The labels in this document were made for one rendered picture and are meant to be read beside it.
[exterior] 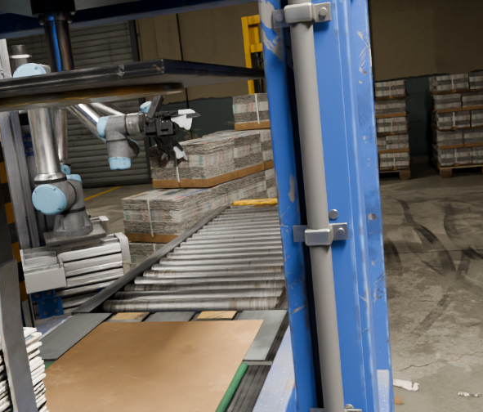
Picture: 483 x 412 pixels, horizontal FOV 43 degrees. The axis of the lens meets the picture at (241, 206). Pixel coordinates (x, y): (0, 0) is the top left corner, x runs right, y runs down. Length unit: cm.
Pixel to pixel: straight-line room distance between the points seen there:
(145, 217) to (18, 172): 77
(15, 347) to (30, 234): 201
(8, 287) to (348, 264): 32
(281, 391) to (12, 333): 53
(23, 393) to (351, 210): 35
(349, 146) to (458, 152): 763
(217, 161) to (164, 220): 46
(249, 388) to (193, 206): 205
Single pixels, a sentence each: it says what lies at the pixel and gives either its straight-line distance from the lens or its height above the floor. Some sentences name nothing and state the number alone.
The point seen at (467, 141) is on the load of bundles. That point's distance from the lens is 820.
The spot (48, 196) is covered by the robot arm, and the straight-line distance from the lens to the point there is 227.
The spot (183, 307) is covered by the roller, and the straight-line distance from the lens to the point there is 149.
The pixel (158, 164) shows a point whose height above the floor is 96.
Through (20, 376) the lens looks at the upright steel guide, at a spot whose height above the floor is 103.
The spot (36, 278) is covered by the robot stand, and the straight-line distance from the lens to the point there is 232.
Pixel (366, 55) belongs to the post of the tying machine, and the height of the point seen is 132.
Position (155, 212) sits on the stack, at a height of 76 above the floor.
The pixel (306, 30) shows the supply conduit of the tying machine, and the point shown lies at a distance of 55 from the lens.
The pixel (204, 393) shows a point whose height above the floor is 80.
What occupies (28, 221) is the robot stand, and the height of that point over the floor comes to 87.
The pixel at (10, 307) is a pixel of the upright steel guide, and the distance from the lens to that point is 60.
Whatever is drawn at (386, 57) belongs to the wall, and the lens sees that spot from 979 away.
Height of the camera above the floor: 126
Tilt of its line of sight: 10 degrees down
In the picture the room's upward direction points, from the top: 6 degrees counter-clockwise
